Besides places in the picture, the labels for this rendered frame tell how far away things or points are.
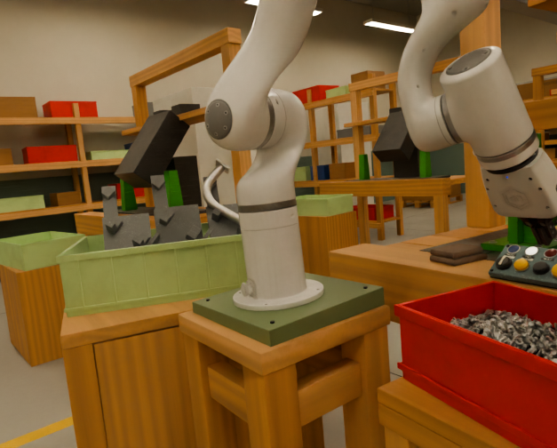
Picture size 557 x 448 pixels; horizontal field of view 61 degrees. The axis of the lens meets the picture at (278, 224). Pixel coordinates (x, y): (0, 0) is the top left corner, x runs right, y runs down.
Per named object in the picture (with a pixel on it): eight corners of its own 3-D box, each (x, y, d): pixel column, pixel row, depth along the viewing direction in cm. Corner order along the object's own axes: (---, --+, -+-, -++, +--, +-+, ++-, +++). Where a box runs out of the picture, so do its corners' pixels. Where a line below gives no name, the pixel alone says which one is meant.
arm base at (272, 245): (258, 318, 85) (245, 218, 83) (219, 298, 102) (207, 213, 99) (342, 292, 94) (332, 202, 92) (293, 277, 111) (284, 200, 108)
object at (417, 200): (434, 207, 938) (433, 186, 932) (399, 207, 998) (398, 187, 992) (463, 200, 1018) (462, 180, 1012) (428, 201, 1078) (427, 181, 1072)
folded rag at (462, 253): (461, 254, 112) (460, 242, 112) (489, 259, 105) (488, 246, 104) (428, 260, 108) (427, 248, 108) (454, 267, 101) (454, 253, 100)
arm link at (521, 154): (460, 159, 71) (468, 174, 72) (517, 156, 63) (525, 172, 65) (487, 125, 74) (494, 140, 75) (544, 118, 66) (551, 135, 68)
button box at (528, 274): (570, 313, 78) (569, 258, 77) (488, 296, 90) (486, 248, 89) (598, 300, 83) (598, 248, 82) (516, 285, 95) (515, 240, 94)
